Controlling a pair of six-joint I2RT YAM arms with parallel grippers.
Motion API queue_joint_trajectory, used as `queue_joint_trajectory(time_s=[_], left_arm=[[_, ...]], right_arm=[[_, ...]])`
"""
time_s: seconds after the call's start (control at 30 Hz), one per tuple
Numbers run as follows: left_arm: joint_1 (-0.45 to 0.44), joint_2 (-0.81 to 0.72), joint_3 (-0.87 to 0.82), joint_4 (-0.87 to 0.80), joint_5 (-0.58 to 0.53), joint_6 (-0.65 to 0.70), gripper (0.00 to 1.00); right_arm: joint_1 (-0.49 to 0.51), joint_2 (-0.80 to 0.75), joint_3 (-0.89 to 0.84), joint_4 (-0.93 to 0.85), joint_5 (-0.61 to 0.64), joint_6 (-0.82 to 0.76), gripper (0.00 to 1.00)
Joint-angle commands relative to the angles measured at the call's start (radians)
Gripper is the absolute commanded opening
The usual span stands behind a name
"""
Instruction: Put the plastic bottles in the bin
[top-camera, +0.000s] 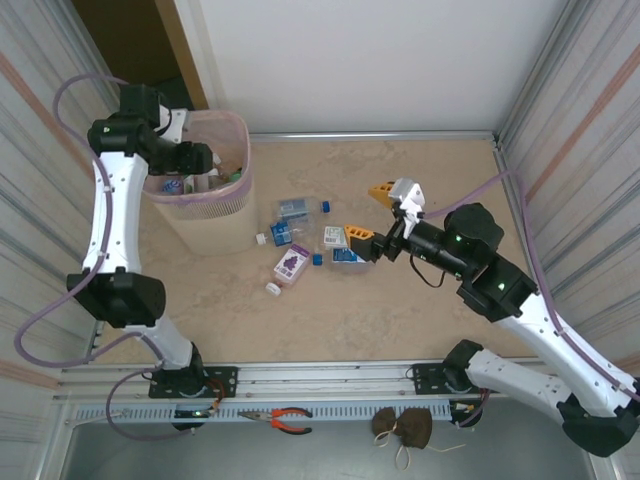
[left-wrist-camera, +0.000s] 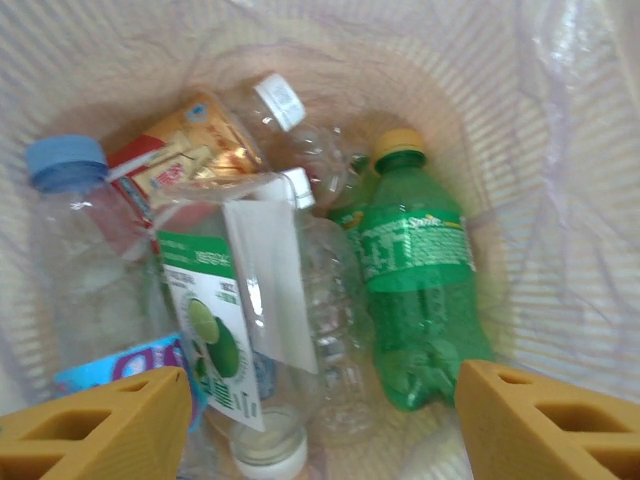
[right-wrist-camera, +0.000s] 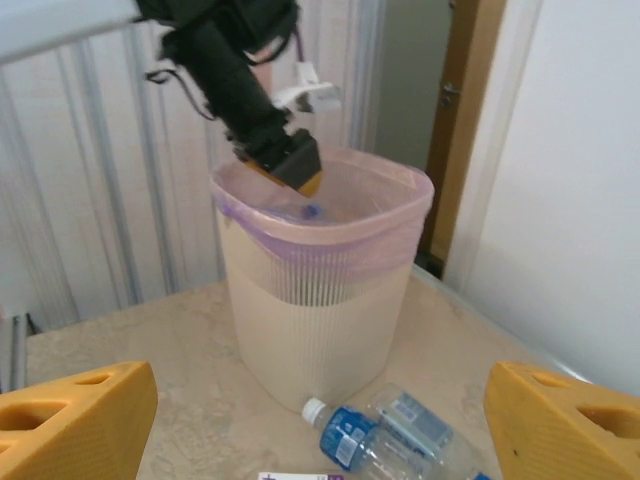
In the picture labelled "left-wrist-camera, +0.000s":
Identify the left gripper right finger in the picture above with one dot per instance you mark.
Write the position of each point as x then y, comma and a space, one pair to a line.
500, 430

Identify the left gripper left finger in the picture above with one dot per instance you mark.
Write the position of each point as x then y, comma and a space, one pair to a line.
150, 430

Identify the green white label bottle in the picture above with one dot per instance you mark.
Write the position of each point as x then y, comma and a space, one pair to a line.
210, 310

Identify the green Sprite bottle yellow cap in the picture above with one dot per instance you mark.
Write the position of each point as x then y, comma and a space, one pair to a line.
420, 300

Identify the light blue label bottle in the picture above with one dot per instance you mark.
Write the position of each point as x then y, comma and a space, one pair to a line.
85, 260

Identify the clear unlabelled bottle white cap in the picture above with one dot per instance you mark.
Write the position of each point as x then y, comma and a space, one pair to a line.
335, 310

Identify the beige mesh waste bin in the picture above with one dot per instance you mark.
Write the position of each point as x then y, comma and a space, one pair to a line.
525, 200

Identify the red gold label bottle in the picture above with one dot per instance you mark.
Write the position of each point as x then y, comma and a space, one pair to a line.
185, 150

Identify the pink plastic bin liner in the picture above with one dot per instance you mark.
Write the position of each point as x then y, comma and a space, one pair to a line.
575, 75

